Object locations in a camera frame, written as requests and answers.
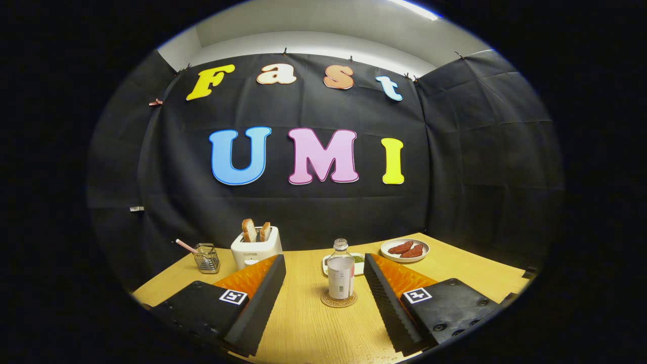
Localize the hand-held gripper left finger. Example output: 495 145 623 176
149 254 287 357

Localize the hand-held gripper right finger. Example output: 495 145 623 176
363 252 503 356

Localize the clear juice bottle white label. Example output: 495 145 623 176
327 239 355 301

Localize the round wooden coaster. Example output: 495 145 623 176
320 290 357 308

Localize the wooden table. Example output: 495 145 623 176
132 233 531 364

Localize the white toaster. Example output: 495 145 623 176
230 226 284 270

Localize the white round plate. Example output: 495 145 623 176
380 238 430 263

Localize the white divided condiment dish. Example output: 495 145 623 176
322 253 365 277

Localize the black backdrop cloth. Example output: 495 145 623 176
86 49 564 291

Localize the metal wire mesh holder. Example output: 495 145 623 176
193 243 221 274

